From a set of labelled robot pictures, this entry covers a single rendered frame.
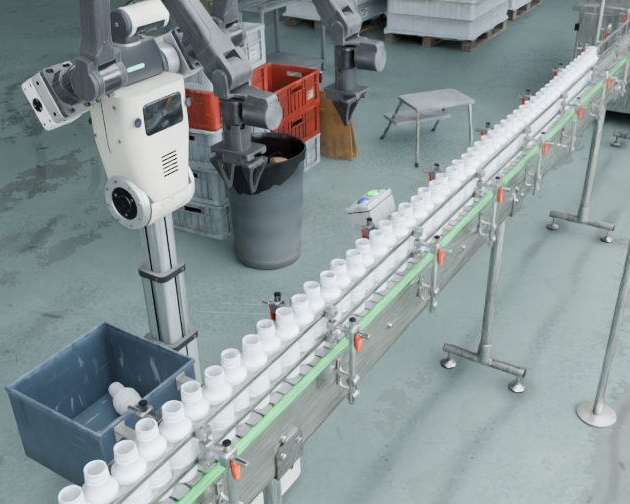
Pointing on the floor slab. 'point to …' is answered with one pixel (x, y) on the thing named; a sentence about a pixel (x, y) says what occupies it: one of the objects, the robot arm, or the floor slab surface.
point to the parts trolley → (279, 39)
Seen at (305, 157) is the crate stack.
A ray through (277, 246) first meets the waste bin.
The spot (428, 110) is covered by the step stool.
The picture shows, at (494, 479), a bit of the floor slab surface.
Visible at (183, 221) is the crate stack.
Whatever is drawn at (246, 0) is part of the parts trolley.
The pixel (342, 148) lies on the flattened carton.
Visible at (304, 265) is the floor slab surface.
